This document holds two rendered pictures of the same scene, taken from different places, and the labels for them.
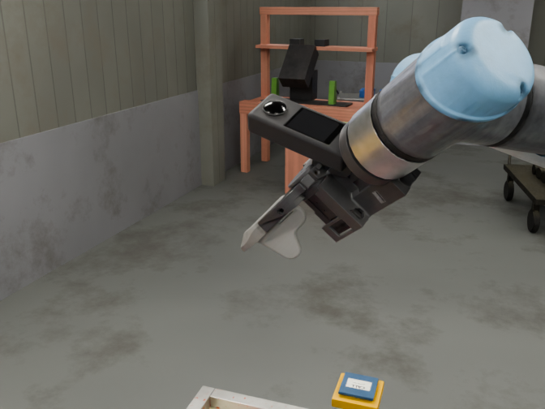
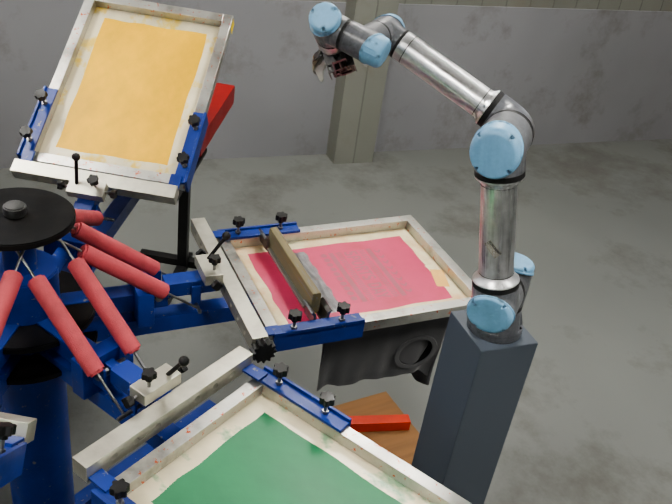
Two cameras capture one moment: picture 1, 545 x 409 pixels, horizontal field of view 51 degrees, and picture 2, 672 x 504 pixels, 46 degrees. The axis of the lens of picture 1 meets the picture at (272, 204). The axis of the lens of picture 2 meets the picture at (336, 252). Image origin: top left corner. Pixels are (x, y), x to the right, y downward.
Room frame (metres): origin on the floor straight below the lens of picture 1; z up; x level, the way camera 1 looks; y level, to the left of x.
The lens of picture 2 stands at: (-0.81, -1.48, 2.48)
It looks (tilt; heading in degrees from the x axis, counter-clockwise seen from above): 32 degrees down; 43
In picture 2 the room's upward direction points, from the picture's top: 9 degrees clockwise
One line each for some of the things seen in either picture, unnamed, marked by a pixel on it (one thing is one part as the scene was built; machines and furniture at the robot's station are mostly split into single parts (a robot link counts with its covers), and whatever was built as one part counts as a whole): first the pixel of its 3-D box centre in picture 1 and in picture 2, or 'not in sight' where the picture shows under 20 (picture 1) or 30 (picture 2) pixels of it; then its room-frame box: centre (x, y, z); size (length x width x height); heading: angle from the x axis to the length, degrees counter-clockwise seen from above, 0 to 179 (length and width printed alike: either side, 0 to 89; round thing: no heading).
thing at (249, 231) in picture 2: not in sight; (258, 236); (0.76, 0.39, 0.98); 0.30 x 0.05 x 0.07; 161
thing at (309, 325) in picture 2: not in sight; (316, 330); (0.58, -0.14, 0.98); 0.30 x 0.05 x 0.07; 161
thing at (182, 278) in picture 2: not in sight; (191, 282); (0.37, 0.23, 1.02); 0.17 x 0.06 x 0.05; 161
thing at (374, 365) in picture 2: not in sight; (378, 347); (0.89, -0.15, 0.77); 0.46 x 0.09 x 0.36; 161
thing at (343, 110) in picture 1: (299, 96); not in sight; (6.77, -0.31, 0.99); 1.53 x 1.36 x 1.97; 68
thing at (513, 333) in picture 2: not in sight; (498, 312); (0.81, -0.60, 1.25); 0.15 x 0.15 x 0.10
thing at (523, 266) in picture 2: not in sight; (507, 278); (0.80, -0.60, 1.37); 0.13 x 0.12 x 0.14; 23
